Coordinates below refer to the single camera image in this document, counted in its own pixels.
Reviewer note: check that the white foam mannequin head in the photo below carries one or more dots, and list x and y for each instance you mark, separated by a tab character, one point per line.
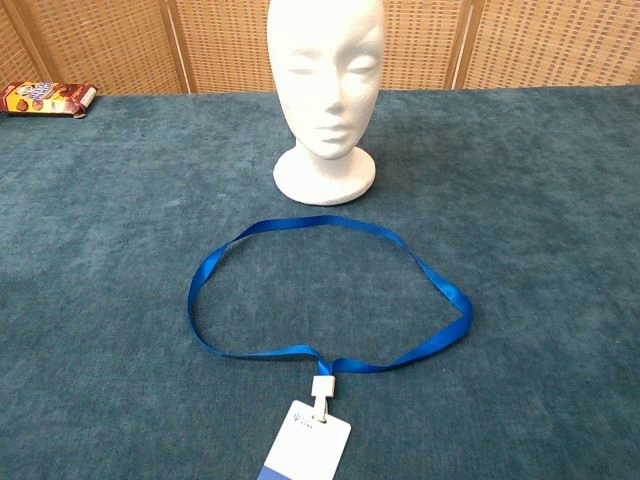
325	75

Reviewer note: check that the teal carpet table cover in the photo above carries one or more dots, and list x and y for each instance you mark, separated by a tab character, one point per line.
100	300

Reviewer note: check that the woven bamboo folding screen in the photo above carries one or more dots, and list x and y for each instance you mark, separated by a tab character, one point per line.
100	40

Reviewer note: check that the brown cookie box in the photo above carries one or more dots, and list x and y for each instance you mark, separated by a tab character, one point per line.
45	97

